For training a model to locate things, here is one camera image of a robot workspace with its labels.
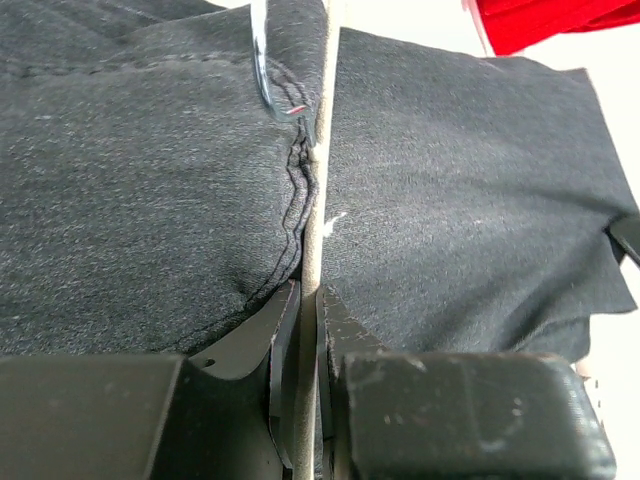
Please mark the grey metal trouser hanger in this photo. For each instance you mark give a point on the grey metal trouser hanger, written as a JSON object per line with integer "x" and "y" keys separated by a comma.
{"x": 320, "y": 136}

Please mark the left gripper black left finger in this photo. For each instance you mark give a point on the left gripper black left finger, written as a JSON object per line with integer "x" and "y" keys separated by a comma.
{"x": 224, "y": 417}

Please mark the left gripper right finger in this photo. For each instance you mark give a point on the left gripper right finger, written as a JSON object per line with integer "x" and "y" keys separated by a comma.
{"x": 356, "y": 401}

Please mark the red garment with white stripes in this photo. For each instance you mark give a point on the red garment with white stripes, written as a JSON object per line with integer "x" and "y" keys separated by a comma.
{"x": 507, "y": 27}

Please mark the black denim trousers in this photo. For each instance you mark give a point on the black denim trousers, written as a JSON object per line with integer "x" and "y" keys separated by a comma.
{"x": 150, "y": 203}

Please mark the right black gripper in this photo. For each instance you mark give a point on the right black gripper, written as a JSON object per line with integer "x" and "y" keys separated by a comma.
{"x": 625, "y": 231}

